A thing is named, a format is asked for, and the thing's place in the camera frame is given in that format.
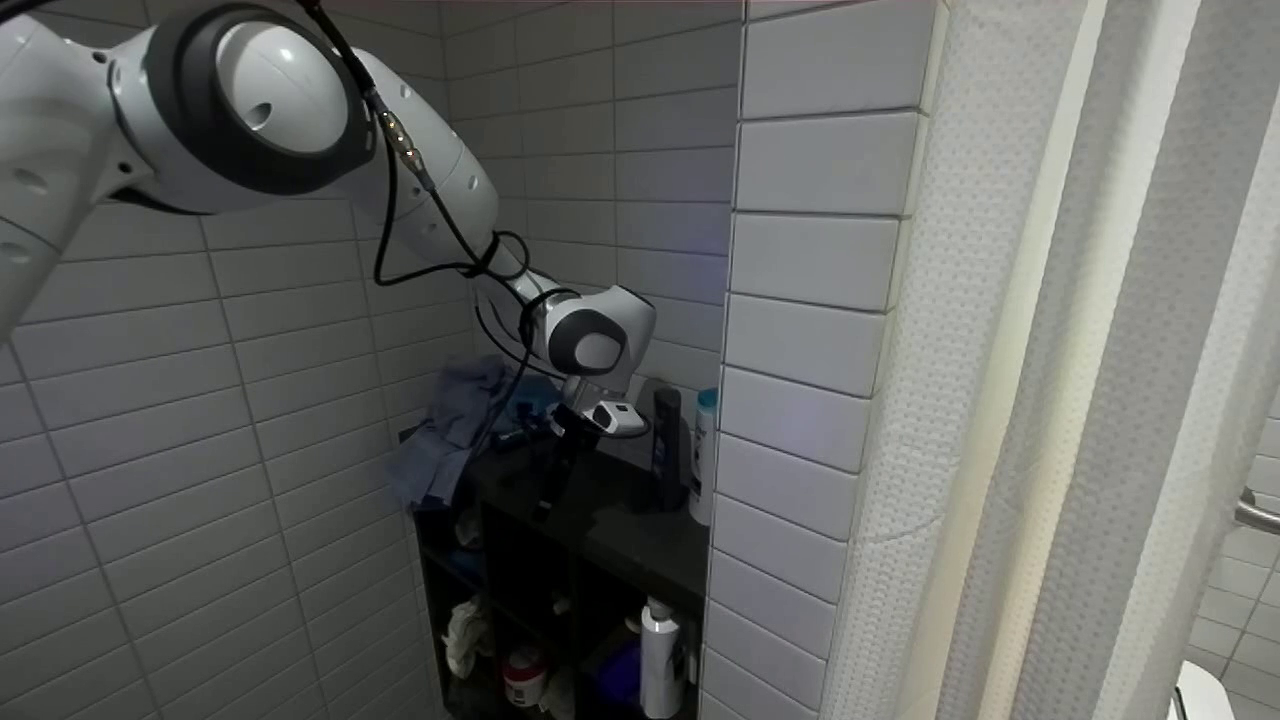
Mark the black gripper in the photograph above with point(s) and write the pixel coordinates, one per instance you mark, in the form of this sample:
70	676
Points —
572	438

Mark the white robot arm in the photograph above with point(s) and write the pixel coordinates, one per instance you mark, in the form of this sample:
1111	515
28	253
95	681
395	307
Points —
267	122

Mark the black open shelf cabinet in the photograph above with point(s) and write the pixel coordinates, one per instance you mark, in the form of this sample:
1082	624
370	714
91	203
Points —
625	533

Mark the dark shower gel bottle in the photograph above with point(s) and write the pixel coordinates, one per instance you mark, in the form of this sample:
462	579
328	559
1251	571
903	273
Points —
671	445

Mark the blue towel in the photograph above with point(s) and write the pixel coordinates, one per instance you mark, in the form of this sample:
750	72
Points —
452	433

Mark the white bottle with blue cap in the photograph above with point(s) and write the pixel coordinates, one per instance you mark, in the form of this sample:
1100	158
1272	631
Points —
704	463

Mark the white cloth on shelf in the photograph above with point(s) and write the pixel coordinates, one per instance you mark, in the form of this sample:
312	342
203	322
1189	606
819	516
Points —
462	639

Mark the red and white container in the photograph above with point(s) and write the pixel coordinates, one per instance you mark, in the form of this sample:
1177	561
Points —
520	672

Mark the blue item on shelf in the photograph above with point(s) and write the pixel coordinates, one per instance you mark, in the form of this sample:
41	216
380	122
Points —
616	672

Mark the plain white bottle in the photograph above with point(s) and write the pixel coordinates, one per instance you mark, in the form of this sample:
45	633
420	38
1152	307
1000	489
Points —
663	661

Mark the white shower curtain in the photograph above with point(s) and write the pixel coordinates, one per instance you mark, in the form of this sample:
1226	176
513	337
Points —
1065	360

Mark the white toilet edge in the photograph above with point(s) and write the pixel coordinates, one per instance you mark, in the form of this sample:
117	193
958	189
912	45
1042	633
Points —
1198	698

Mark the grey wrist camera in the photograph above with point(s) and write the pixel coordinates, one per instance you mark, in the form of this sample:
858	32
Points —
616	419

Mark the blue wrist mount plate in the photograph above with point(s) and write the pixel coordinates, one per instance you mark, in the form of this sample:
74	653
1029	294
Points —
533	390

